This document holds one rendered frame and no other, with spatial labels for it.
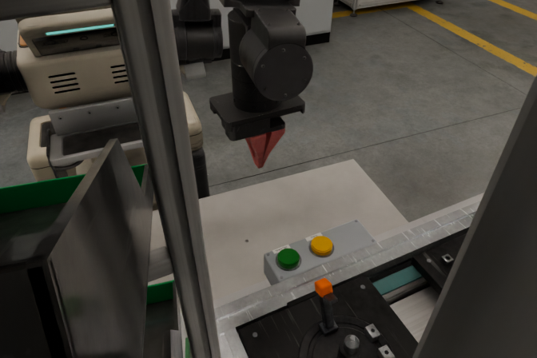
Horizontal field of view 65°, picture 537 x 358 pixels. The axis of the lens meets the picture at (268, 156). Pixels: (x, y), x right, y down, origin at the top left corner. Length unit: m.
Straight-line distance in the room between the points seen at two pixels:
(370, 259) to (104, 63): 0.67
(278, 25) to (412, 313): 0.59
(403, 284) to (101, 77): 0.74
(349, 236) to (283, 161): 1.70
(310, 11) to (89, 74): 2.97
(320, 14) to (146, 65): 3.69
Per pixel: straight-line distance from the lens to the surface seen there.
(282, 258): 0.78
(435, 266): 0.83
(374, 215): 1.04
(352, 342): 0.62
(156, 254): 0.26
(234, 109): 0.50
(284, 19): 0.40
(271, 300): 0.75
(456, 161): 2.75
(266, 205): 1.03
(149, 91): 0.18
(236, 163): 2.51
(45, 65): 0.98
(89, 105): 1.01
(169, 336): 0.31
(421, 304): 0.84
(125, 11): 0.17
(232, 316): 0.74
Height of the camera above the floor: 1.59
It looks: 39 degrees down
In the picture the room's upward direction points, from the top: straight up
